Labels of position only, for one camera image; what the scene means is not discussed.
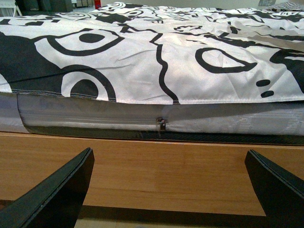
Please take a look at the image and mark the red object in background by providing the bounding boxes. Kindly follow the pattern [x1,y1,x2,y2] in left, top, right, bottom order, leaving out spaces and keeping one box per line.
[94,0,101,9]

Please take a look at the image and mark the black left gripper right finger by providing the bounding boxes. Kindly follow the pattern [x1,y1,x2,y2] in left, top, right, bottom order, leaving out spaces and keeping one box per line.
[245,150,304,228]

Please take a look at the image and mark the wooden bed frame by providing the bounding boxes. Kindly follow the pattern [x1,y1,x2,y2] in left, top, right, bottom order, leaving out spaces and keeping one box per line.
[0,132,304,216]

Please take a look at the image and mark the black and white patterned blanket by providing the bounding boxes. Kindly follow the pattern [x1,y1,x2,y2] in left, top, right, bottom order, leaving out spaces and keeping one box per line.
[0,2,304,105]

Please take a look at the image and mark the metal zipper pull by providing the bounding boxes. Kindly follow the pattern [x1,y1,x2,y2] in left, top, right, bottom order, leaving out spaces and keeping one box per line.
[156,117,166,132]

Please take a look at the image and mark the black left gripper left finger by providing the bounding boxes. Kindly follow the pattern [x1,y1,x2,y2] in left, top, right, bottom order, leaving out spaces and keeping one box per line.
[0,148,95,228]

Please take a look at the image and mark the white zippered mattress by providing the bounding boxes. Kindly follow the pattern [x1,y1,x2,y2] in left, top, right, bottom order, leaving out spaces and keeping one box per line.
[0,93,304,146]

